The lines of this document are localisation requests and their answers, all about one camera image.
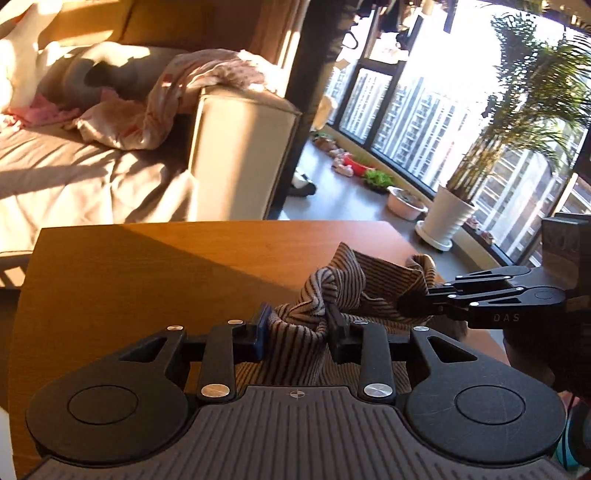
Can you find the white plush toy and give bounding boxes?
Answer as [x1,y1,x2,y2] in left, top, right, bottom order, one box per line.
[0,0,64,115]

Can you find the black window frame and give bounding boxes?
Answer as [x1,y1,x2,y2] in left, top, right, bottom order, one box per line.
[325,0,591,268]

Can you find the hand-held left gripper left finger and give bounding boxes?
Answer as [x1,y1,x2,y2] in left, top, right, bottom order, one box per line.
[117,302,274,402]

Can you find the grey pillow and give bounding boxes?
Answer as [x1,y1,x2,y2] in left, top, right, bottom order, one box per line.
[39,43,182,110]

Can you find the striped brown knit garment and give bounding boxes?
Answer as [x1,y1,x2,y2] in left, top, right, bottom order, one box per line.
[235,242,467,386]

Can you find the black pillar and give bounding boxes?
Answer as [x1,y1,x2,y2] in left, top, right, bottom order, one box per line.
[263,0,357,221]

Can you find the pink basin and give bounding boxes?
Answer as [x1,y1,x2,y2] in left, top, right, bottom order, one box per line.
[386,185,428,220]

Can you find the white ribbed plant pot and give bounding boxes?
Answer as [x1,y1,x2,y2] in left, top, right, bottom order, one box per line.
[422,185,477,241]

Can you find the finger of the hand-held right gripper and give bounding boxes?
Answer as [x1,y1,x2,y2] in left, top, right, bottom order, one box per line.
[454,266,544,289]
[396,285,570,330]

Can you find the pink floral blanket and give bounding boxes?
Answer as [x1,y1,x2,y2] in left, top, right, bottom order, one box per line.
[73,48,291,151]

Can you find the green palm plant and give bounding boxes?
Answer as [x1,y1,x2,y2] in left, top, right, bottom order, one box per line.
[444,4,591,205]

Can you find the pink cloth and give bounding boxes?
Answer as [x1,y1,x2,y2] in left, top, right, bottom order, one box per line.
[6,93,83,129]

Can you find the white pot saucer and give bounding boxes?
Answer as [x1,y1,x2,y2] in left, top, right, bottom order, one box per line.
[414,220,456,252]

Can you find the pink slippers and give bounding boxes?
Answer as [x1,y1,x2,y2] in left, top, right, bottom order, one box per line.
[329,148,355,177]

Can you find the small green plant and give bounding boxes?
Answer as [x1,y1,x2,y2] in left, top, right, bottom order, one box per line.
[364,169,394,190]

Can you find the black and white floor object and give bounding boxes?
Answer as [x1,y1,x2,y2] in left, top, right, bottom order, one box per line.
[289,168,318,197]

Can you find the beige sofa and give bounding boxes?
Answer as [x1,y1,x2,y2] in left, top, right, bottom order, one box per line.
[0,0,304,289]

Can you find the red plastic item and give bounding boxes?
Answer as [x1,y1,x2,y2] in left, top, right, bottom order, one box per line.
[344,155,371,177]

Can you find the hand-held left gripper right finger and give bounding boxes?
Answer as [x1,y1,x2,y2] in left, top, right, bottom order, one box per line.
[325,305,479,400]

